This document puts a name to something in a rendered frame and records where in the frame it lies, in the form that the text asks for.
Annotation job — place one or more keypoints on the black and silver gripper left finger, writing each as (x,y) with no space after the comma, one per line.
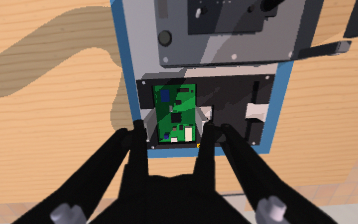
(77,198)

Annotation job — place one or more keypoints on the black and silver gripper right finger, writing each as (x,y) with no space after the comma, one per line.
(273,201)

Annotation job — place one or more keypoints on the green circuit board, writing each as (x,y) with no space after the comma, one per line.
(175,110)

